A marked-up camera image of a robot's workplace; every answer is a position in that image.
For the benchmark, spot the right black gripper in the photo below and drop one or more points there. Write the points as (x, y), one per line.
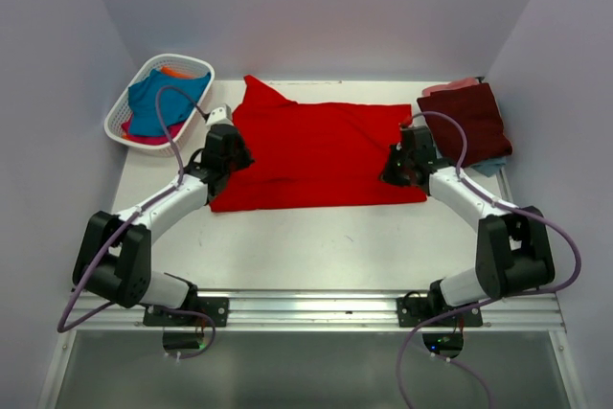
(388, 176)

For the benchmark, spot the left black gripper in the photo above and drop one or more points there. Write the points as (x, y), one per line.
(245, 159)

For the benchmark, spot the red t shirt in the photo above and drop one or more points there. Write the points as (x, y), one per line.
(310, 155)

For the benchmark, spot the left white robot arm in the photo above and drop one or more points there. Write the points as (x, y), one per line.
(114, 260)

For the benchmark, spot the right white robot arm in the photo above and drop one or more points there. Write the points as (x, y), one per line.
(513, 252)

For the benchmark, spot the magenta t shirt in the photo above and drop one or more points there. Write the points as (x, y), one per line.
(150, 140)

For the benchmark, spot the folded light blue t shirt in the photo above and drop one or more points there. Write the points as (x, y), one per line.
(490, 167)

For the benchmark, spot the orange t shirt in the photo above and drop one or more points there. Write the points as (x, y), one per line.
(176, 74)

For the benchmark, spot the folded maroon t shirt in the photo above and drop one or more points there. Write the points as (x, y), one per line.
(475, 109)

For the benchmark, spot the white plastic laundry basket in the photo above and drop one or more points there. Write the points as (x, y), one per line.
(120, 113)

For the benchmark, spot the folded pink t shirt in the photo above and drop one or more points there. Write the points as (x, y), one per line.
(451, 86)

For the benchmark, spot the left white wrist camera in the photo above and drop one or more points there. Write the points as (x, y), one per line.
(221, 115)

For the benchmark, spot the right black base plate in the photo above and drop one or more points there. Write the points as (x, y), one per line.
(414, 308)

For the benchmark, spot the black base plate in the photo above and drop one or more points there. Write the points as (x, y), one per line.
(216, 308)
(414, 308)

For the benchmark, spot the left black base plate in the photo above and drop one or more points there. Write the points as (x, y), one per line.
(216, 308)

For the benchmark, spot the aluminium mounting rail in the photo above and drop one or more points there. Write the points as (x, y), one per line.
(366, 311)

